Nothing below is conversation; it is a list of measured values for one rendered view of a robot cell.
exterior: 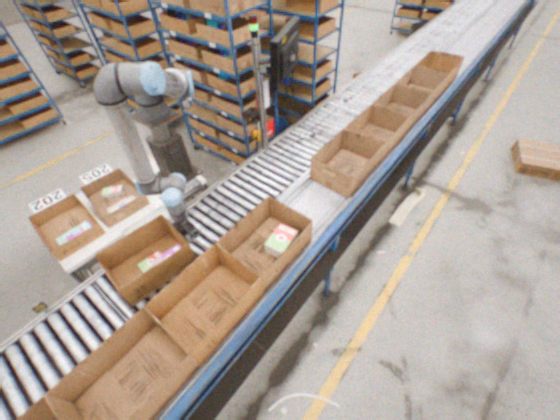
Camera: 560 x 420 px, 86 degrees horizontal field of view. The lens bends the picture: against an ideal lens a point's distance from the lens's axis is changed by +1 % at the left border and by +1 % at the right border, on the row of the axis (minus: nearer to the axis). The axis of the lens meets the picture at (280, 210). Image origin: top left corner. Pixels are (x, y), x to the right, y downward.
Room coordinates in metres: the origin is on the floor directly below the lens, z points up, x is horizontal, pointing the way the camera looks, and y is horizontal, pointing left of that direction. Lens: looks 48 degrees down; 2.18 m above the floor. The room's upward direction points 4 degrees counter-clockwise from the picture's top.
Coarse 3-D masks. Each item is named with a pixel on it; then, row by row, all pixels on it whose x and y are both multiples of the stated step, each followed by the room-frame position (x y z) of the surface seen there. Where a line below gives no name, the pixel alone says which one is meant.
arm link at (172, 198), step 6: (168, 192) 1.07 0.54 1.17; (174, 192) 1.06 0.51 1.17; (180, 192) 1.09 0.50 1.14; (162, 198) 1.03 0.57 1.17; (168, 198) 1.03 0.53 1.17; (174, 198) 1.03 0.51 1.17; (180, 198) 1.04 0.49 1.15; (168, 204) 1.01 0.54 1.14; (174, 204) 1.01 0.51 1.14; (180, 204) 1.03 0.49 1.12; (168, 210) 1.02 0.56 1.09; (174, 210) 1.01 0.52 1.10; (180, 210) 1.02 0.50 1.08; (174, 216) 1.01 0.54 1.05
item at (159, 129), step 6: (132, 114) 1.69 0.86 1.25; (174, 114) 1.69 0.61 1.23; (138, 120) 1.62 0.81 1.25; (162, 120) 1.62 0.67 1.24; (150, 126) 1.55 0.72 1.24; (156, 126) 1.57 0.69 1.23; (162, 126) 1.66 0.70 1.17; (156, 132) 1.64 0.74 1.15; (162, 132) 1.65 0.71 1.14; (168, 132) 1.69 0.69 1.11; (156, 138) 1.64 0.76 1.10; (162, 138) 1.65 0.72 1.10; (168, 138) 1.67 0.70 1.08
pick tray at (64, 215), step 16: (48, 208) 1.34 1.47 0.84; (64, 208) 1.38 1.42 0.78; (80, 208) 1.40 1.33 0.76; (32, 224) 1.20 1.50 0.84; (48, 224) 1.27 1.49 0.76; (64, 224) 1.26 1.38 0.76; (80, 224) 1.26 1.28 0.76; (96, 224) 1.17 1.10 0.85; (48, 240) 1.14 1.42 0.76; (80, 240) 1.09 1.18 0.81; (64, 256) 1.01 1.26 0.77
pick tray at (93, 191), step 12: (96, 180) 1.58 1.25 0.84; (108, 180) 1.62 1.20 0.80; (120, 180) 1.66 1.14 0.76; (84, 192) 1.50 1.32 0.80; (96, 192) 1.54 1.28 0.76; (132, 192) 1.52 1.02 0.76; (96, 204) 1.43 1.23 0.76; (108, 204) 1.42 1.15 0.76; (132, 204) 1.34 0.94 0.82; (144, 204) 1.38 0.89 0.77; (108, 216) 1.24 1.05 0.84; (120, 216) 1.28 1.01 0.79
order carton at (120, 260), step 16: (160, 224) 1.13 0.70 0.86; (128, 240) 1.01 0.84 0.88; (144, 240) 1.05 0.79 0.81; (160, 240) 1.09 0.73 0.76; (176, 240) 1.08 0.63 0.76; (96, 256) 0.89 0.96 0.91; (112, 256) 0.93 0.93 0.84; (128, 256) 0.98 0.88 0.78; (144, 256) 0.98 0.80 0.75; (176, 256) 0.88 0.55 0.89; (192, 256) 0.93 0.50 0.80; (112, 272) 0.89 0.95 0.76; (128, 272) 0.88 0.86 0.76; (160, 272) 0.81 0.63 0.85; (176, 272) 0.85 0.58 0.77; (128, 288) 0.71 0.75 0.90; (144, 288) 0.74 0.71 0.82
